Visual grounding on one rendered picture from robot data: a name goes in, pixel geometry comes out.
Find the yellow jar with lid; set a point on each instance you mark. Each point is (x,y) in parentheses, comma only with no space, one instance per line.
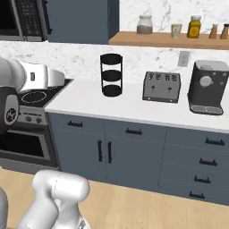
(194,28)

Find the tan shaker with pale top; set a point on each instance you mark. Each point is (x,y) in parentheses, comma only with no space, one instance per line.
(213,32)

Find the blue-grey drawer front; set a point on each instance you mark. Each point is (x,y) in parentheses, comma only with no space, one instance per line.
(184,140)
(149,131)
(179,176)
(182,158)
(176,192)
(89,123)

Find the black and steel microwave oven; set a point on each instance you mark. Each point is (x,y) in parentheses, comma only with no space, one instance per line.
(27,18)

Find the grey wall socket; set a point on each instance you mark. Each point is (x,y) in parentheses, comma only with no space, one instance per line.
(184,58)

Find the blue-grey cupboard door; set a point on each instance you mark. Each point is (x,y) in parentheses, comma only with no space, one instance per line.
(134,164)
(77,155)

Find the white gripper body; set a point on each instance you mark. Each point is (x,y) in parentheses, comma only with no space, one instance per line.
(55,78)

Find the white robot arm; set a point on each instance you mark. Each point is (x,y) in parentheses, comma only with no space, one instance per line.
(56,190)

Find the grey stove knob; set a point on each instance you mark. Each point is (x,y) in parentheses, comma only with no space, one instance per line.
(38,120)
(28,118)

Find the pale cream cup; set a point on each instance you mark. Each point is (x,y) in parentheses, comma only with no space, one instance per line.
(176,31)

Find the blue-grey wall cupboard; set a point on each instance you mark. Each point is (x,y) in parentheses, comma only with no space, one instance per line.
(80,21)

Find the glass jar with brown contents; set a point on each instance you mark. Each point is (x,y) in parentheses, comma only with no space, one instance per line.
(145,25)

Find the grey four-slot toaster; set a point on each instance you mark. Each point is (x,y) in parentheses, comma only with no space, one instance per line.
(161,88)

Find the steel stove with black hob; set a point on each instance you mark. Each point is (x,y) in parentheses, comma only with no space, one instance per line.
(44,97)

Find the tan shaker with dark top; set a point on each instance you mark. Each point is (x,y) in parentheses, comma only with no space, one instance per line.
(224,32)

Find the oven door with dark window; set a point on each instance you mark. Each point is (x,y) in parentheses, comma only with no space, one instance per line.
(29,146)

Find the black coffee machine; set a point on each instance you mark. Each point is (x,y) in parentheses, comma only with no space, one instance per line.
(207,89)

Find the black three-tier stand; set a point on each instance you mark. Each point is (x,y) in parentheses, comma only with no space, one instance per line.
(111,89)

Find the wooden wall shelf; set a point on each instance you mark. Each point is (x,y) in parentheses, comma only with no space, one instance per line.
(167,40)

